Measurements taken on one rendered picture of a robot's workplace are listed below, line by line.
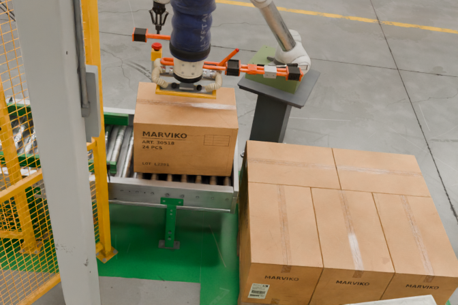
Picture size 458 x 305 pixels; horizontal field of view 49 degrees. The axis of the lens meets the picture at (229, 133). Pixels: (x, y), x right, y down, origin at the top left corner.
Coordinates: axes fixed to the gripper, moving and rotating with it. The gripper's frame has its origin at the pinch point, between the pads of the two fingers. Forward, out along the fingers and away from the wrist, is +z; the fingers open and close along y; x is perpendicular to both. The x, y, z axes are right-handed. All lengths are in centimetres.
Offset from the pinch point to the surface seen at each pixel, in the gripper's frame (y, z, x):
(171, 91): -16, 5, 61
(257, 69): -63, -6, 44
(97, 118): 2, -36, 145
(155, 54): 1.5, 17.3, 2.0
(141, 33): 6.5, -10.0, 25.5
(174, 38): -16, -25, 55
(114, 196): 13, 71, 82
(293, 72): -83, -8, 47
